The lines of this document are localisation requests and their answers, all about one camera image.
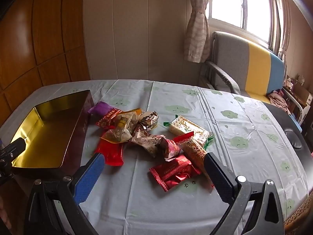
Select shiny red square packet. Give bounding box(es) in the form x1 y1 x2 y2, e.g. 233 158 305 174
150 155 202 192

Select window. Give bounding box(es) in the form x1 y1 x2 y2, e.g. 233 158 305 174
208 0 282 47

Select pale printed tablecloth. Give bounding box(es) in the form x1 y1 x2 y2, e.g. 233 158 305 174
0 79 310 235

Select brown sesame drink packet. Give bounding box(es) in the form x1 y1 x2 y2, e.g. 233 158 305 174
139 111 159 130

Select pink clothes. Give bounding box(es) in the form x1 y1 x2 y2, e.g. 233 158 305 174
269 89 291 114

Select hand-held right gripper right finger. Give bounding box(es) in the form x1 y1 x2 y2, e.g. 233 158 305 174
204 152 285 235

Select beige checked curtain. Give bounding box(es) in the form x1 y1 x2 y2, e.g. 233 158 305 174
184 0 212 63

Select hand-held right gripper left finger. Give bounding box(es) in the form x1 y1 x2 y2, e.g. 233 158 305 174
23 152 105 235

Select gold tin box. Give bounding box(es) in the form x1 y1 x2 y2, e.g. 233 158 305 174
11 90 94 180

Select black office chair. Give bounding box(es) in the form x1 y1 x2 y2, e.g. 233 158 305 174
264 102 313 167

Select beige nut snack packet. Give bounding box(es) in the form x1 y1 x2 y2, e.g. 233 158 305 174
115 108 142 137
100 127 134 144

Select pink patterned curtain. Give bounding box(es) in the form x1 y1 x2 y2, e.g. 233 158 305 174
274 0 297 61

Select purple snack packet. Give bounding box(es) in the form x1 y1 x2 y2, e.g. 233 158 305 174
88 101 114 115

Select long orange cartoon packet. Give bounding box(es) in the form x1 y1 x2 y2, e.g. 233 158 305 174
174 131 216 189

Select wooden wardrobe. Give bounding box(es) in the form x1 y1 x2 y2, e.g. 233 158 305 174
0 0 91 118

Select grey yellow blue armchair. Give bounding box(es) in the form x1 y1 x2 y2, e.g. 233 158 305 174
199 31 304 128

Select cracker packet with green ends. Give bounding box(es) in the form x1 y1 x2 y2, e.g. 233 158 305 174
163 115 214 150

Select white brown pastry packet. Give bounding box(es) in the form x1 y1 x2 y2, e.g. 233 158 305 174
132 127 162 158

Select dark red pastry packet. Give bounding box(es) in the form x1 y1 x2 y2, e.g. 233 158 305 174
158 137 183 162

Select red label snack packet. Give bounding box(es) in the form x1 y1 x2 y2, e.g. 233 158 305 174
95 108 121 130

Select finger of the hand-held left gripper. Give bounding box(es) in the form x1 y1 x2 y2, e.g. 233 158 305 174
0 138 26 184

